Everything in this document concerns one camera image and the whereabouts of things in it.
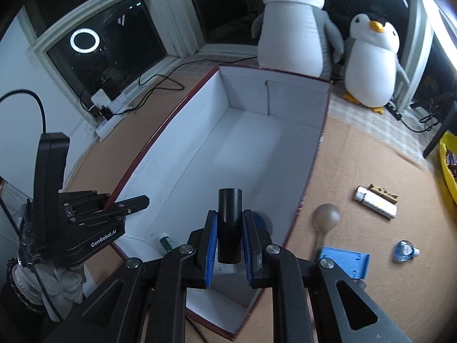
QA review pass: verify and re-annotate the blue phone stand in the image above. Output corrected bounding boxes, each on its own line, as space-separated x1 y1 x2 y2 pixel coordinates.
319 246 371 280

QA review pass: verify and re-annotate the black ring light tripod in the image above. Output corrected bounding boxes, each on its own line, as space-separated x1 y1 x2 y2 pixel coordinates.
423 107 457 158

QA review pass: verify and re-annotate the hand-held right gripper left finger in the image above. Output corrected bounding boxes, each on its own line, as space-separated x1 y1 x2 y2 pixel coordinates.
46 210 219 343

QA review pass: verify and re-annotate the green white small tube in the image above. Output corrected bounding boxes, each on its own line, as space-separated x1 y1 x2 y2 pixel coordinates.
159 233 176 256

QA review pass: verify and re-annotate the black cylinder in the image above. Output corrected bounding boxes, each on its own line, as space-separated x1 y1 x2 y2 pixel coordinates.
218 188 244 264

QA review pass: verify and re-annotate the white patterned lighter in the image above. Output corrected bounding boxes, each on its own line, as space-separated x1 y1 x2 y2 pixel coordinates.
353 186 398 219

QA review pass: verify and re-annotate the person's left hand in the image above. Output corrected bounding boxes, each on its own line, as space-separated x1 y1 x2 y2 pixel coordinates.
7 254 86 324

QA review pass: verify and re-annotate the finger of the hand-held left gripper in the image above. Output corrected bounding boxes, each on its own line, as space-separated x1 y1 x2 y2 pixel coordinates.
69 195 150 229
59 191 112 218

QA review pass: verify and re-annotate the white power strip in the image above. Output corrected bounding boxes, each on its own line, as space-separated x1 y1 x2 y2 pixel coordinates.
91 87 131 140

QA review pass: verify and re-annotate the white window frame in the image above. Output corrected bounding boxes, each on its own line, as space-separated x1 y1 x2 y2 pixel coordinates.
25 0 429 115

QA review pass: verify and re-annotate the large penguin plush toy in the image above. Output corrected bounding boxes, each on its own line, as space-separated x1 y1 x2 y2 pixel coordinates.
251 0 345 79

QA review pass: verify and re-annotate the blue eye drop bottle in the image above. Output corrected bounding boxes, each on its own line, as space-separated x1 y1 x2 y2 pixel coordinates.
394 240 420 263

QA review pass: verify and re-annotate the yellow fruit bowl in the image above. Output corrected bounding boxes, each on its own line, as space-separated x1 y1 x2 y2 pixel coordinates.
438 131 457 201

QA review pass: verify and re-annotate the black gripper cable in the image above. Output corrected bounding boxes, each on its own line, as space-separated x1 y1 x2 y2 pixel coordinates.
0 89 48 134

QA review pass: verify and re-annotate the small penguin plush toy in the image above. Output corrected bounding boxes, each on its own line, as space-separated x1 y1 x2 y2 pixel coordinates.
343 12 411 114

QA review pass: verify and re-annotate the white ring light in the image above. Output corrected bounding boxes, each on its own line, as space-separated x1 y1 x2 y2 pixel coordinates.
419 0 457 79

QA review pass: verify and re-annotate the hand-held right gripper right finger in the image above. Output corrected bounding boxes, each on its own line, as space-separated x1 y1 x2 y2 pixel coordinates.
242 209 415 343

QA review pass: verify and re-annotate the pile of wrapped candies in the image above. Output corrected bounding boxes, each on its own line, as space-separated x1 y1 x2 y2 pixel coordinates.
444 150 457 179

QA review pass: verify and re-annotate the white power adapter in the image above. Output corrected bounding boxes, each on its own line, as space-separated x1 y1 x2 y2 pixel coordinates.
92 90 113 106

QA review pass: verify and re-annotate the white cardboard box red rim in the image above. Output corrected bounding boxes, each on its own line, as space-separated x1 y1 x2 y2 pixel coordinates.
107 63 334 342

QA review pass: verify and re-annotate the black power cable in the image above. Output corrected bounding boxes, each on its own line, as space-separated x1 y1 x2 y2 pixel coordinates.
80 55 258 115

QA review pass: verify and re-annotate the wooden clothespin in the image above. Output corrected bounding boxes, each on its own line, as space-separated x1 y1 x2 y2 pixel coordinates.
368 184 399 201

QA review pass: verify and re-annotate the wooden spoon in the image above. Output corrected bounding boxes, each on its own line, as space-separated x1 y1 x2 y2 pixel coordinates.
312 203 342 258

